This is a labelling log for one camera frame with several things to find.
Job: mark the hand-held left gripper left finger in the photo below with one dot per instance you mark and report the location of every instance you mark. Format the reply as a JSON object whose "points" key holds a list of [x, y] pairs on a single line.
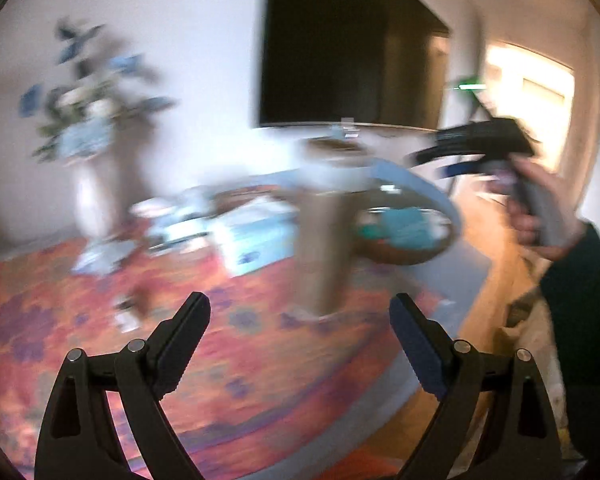
{"points": [[177, 355]]}

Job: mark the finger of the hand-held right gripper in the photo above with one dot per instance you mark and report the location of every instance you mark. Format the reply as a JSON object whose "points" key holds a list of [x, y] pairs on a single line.
{"points": [[440, 154], [455, 169]]}

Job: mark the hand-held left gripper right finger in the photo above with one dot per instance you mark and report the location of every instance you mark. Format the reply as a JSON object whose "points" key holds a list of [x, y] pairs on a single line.
{"points": [[420, 350]]}

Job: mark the light blue tissue pack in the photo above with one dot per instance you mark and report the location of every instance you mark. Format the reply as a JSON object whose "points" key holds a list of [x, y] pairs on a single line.
{"points": [[252, 240]]}

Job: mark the person's right forearm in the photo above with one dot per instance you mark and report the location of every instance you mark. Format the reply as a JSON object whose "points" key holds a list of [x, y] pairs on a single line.
{"points": [[585, 320]]}

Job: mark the person's right hand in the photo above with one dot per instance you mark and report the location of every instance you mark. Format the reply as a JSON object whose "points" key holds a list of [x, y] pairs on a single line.
{"points": [[519, 220]]}

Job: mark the small dark object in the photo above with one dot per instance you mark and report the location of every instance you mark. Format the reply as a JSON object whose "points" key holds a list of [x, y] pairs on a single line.
{"points": [[142, 300]]}

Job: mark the brown woven basket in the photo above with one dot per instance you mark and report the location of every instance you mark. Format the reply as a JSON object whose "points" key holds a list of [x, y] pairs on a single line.
{"points": [[405, 255]]}

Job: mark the floral woven blanket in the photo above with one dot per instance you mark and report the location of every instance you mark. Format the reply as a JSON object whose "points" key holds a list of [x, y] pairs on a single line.
{"points": [[80, 300]]}

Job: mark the pale blue flat packet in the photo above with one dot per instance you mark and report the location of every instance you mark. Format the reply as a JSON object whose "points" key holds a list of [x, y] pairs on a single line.
{"points": [[105, 257]]}

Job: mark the black television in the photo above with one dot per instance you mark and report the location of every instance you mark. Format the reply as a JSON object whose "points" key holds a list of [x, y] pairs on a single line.
{"points": [[350, 45]]}

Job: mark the white ribbed vase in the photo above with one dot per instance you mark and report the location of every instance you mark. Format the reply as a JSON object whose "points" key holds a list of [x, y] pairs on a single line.
{"points": [[105, 200]]}

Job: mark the blue and white artificial flowers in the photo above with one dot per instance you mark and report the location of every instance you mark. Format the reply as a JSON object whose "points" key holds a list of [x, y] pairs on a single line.
{"points": [[90, 105]]}

